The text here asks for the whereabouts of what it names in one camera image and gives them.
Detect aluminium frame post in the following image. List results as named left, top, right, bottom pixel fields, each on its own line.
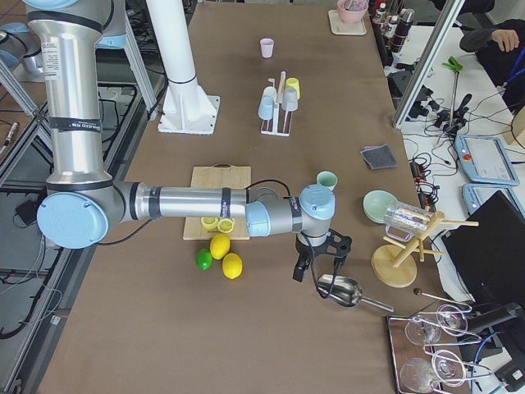
left=392, top=0, right=465, bottom=131

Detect mint green bowl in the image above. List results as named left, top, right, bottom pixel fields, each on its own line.
left=363, top=190, right=397, bottom=224

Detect mint green cup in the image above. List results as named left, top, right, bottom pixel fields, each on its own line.
left=316, top=171, right=338, bottom=191

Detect white cup holder rack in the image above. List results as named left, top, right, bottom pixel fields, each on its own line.
left=260, top=71, right=293, bottom=137

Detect light blue plastic cup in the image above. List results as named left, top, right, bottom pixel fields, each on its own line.
left=258, top=95, right=274, bottom=121

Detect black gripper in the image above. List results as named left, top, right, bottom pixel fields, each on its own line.
left=292, top=228, right=352, bottom=282

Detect green handled grabber stick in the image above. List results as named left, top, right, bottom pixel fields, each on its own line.
left=442, top=56, right=463, bottom=135

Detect white plastic cup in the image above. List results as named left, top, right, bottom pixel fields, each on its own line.
left=262, top=86, right=277, bottom=102

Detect yellow lemon upper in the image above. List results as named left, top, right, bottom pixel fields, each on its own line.
left=209, top=233, right=231, bottom=260

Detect clear glass mug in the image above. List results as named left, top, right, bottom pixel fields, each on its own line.
left=384, top=201, right=433, bottom=242

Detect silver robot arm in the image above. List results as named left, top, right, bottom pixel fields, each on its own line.
left=26, top=1, right=351, bottom=281

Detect cream plastic tray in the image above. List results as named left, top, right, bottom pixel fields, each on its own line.
left=328, top=10, right=367, bottom=36

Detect wooden mug tree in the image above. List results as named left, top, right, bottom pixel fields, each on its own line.
left=371, top=211, right=479, bottom=288

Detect teach pendant upper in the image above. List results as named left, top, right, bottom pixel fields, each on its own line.
left=454, top=135, right=520, bottom=186

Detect grey folded cloth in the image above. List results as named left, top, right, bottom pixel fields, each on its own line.
left=360, top=144, right=398, bottom=170

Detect person in dark clothes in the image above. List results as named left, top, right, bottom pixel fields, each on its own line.
left=459, top=19, right=524, bottom=113

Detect teach pendant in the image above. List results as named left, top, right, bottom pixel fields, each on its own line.
left=454, top=135, right=520, bottom=186
left=461, top=183, right=524, bottom=215

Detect grey plastic cup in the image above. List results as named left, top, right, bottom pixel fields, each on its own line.
left=281, top=87, right=299, bottom=112

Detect lemon slice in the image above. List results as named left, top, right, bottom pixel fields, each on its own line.
left=200, top=217, right=219, bottom=231
left=217, top=218, right=235, bottom=234

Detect wooden cutting board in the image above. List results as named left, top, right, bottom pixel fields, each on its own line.
left=183, top=166, right=252, bottom=241

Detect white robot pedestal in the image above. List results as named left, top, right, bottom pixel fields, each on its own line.
left=147, top=0, right=220, bottom=135

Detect pink bowl with ice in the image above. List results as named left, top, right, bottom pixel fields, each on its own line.
left=336, top=0, right=368, bottom=23

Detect wine glass rack tray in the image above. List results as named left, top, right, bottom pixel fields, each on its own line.
left=386, top=304, right=491, bottom=393

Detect yellow plastic cup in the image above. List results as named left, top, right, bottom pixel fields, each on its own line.
left=285, top=77, right=301, bottom=99

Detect lemon slice left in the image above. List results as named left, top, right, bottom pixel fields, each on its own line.
left=200, top=217, right=219, bottom=231

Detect pink plastic cup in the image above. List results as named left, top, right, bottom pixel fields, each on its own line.
left=259, top=38, right=275, bottom=58

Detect black monitor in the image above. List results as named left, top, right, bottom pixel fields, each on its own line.
left=441, top=191, right=524, bottom=305

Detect yellow lemon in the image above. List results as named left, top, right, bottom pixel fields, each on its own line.
left=209, top=233, right=231, bottom=260
left=222, top=253, right=243, bottom=279

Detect lemon slice right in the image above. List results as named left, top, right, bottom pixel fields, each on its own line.
left=217, top=218, right=235, bottom=234

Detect teach pendant lower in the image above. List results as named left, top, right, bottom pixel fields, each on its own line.
left=461, top=183, right=524, bottom=215

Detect yellow lemon lower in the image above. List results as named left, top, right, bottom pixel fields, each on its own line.
left=222, top=253, right=243, bottom=279

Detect metal scoop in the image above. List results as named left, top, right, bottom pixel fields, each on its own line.
left=317, top=274, right=394, bottom=313

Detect green lime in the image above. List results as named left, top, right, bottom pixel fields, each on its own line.
left=196, top=249, right=214, bottom=271

